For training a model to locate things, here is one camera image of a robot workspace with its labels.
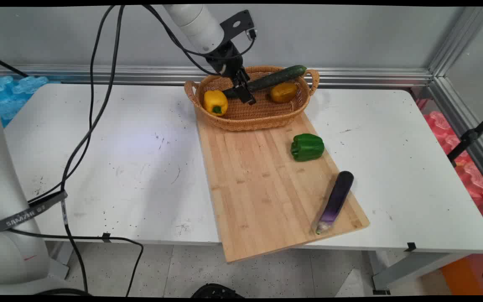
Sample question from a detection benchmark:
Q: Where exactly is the thin black hanging cable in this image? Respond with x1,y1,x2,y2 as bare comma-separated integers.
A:
28,5,116,204

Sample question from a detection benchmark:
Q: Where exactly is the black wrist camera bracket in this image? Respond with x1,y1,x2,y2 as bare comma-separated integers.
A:
219,10,258,41

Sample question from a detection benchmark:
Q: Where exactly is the woven wicker basket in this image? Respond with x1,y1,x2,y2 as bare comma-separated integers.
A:
184,65,320,131

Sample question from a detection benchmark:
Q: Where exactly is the green bell pepper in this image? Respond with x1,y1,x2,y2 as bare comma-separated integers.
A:
290,133,325,162

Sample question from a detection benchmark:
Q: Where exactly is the blue foam mat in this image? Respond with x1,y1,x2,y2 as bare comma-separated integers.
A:
0,75,50,128

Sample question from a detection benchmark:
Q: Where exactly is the slanted aluminium side rail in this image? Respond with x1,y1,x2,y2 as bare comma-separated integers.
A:
428,77,483,194

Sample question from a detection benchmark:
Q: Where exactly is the black SAMZHE velcro strap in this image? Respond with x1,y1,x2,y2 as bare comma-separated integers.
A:
0,190,68,232

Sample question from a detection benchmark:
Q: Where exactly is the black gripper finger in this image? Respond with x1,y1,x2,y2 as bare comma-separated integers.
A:
233,68,252,87
233,84,257,106

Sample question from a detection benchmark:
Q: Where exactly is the grey table leg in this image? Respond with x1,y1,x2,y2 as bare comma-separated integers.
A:
367,250,473,295

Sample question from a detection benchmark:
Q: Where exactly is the dark green cucumber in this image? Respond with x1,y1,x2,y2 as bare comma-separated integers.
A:
222,65,308,99

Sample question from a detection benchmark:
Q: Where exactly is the bamboo cutting board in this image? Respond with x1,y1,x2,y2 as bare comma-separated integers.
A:
194,110,370,263

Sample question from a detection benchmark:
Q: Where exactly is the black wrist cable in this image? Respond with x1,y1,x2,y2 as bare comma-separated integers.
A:
143,5,257,76

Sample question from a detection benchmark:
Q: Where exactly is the black floor cable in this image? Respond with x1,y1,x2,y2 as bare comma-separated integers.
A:
5,228,144,297

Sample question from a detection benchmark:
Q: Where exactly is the aluminium frame corner post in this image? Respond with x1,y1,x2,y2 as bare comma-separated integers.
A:
428,6,483,79

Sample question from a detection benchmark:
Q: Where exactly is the yellow bell pepper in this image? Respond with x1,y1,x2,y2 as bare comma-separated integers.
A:
203,90,229,117

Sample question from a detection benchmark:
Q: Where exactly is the thick black labelled cable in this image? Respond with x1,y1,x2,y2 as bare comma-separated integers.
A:
59,5,125,293

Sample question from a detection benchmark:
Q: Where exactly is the black round floor object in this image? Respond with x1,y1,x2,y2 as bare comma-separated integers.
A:
191,284,244,299

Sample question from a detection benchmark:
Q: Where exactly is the orange floor mat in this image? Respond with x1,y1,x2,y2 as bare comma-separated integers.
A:
440,254,483,295

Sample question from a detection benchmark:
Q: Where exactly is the black tripod stand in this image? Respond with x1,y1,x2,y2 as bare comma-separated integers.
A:
447,107,483,167

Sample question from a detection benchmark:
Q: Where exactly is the orange yellow round vegetable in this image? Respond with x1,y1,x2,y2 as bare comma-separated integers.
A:
270,82,299,104

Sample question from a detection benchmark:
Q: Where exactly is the purple eggplant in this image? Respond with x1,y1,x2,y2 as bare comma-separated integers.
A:
315,170,355,235

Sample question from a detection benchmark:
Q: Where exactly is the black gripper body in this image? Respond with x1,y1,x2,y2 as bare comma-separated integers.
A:
206,41,244,78

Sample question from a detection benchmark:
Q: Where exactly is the red foam mat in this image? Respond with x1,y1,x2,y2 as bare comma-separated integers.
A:
415,98,483,235

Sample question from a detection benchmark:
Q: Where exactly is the horizontal aluminium frame rail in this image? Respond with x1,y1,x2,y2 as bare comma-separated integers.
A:
0,64,434,88

